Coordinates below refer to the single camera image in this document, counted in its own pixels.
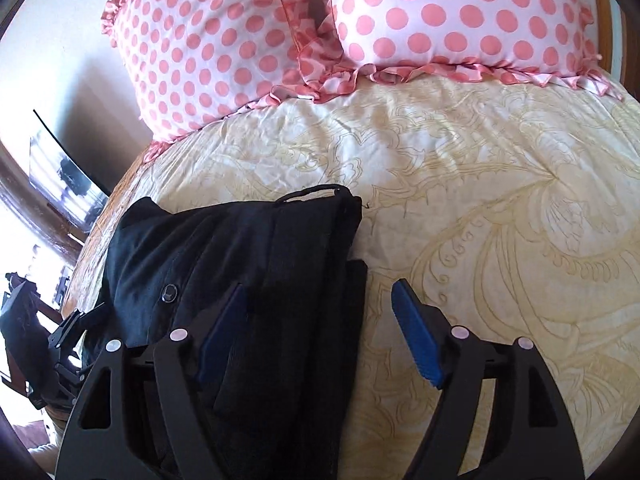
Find black pants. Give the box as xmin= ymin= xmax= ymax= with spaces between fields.
xmin=81 ymin=184 xmax=369 ymax=480

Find flat screen television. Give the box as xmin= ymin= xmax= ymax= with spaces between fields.
xmin=29 ymin=109 xmax=112 ymax=227

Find yellow patterned quilt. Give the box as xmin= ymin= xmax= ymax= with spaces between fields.
xmin=62 ymin=70 xmax=640 ymax=480

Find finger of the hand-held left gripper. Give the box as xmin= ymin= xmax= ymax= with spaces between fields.
xmin=47 ymin=305 xmax=108 ymax=358

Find pink polka dot pillow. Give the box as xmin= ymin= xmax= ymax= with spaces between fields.
xmin=100 ymin=0 xmax=347 ymax=157
xmin=299 ymin=0 xmax=626 ymax=102

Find wooden headboard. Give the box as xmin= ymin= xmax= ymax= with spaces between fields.
xmin=589 ymin=0 xmax=627 ymax=88

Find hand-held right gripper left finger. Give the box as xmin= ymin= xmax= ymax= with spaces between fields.
xmin=55 ymin=282 xmax=251 ymax=480

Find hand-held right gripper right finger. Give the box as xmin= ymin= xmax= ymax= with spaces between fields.
xmin=391 ymin=279 xmax=586 ymax=480

